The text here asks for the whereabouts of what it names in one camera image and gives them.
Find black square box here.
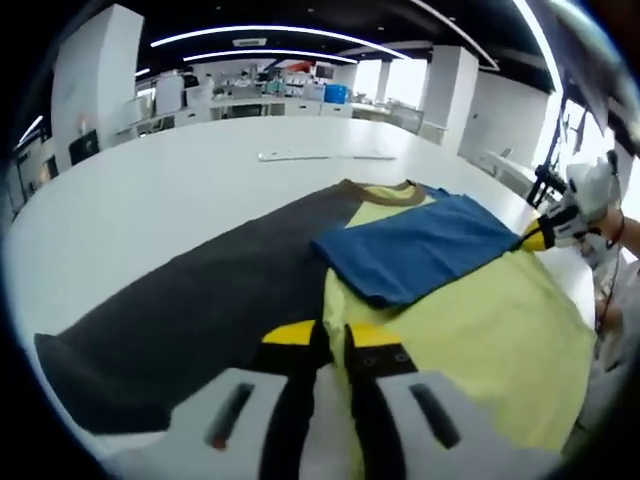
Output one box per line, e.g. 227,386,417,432
68,129,100,166

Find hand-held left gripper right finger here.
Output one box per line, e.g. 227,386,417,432
342,322,501,480

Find yellow blue grey garment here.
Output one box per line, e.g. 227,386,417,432
33,178,600,480

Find white template tape marking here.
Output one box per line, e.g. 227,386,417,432
257,149,397,164

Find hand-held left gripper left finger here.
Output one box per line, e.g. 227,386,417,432
167,319,335,480

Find black cable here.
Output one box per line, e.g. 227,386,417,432
593,239,624,334

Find black tripod stand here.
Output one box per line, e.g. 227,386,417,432
528,94,587,207

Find white square pillar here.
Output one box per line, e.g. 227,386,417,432
424,44,480,151
51,3,145,167

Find white lab counter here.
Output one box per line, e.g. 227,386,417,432
114,94,351,139

